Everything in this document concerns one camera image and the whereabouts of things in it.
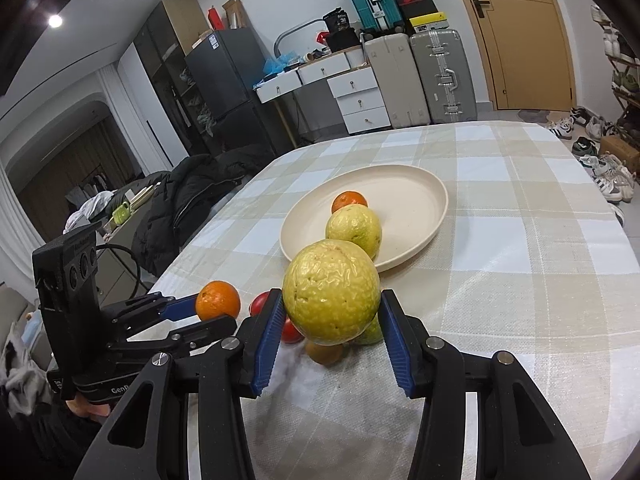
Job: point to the red tomato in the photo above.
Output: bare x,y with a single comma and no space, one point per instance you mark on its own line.
291,332
259,304

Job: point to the beige suitcase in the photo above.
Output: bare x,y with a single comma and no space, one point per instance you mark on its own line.
395,80

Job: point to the black snack bag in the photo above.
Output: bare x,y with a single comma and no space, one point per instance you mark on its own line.
337,20

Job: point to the white desk with drawers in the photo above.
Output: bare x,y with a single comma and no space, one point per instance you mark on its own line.
357,105

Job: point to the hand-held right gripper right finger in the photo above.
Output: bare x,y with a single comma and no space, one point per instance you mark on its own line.
395,347

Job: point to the small brown longan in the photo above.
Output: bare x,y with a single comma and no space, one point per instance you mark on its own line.
324,354

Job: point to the large yellow wrinkled citrus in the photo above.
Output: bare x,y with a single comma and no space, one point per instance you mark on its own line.
330,292

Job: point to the small orange mandarin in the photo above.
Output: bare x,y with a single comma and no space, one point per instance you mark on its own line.
349,200

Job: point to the person's left hand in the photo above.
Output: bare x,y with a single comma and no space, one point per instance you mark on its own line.
90,409

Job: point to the yellow-green speckled citrus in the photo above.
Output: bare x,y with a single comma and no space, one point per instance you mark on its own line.
355,227

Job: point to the dark grey refrigerator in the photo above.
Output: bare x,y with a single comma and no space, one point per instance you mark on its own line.
225,75

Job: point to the grey door mat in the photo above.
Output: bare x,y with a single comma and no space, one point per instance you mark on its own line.
542,115

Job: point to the pile of sneakers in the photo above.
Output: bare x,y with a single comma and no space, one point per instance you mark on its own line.
600,165

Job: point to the green mug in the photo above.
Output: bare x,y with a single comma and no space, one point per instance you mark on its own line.
120,215

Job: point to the grey curved desk lamp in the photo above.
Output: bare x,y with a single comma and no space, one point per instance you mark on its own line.
295,27

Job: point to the beige checked tablecloth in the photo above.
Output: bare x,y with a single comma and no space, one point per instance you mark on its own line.
500,260

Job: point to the large orange mandarin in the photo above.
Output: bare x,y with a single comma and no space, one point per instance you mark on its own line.
217,300

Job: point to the wooden shoe rack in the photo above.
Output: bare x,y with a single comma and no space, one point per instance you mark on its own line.
622,65

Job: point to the cream round plate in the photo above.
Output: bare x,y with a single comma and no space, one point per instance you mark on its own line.
400,205

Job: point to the silver suitcase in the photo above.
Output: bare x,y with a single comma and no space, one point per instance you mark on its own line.
440,75

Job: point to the white cloth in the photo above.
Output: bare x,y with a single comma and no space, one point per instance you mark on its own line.
90,210

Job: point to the grey cloth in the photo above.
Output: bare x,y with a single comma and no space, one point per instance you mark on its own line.
20,375

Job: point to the yellow shoe box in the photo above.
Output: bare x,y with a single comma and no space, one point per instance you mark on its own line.
427,22

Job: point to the brown cardboard box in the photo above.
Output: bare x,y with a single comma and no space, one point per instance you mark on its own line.
620,147

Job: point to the wooden door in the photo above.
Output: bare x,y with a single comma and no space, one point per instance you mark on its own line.
515,35

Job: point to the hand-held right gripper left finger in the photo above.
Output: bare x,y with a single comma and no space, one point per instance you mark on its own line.
265,342

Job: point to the tall dark display cabinet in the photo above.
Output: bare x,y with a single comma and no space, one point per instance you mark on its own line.
165,60

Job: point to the blue plastic bag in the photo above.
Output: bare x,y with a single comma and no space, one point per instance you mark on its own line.
280,65

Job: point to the black padded jacket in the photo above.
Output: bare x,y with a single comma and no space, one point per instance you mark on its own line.
170,210

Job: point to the ceiling spot light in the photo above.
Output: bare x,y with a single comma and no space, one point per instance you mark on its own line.
55,21

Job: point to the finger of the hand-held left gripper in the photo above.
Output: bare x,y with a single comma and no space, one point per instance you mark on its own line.
200,335
181,308

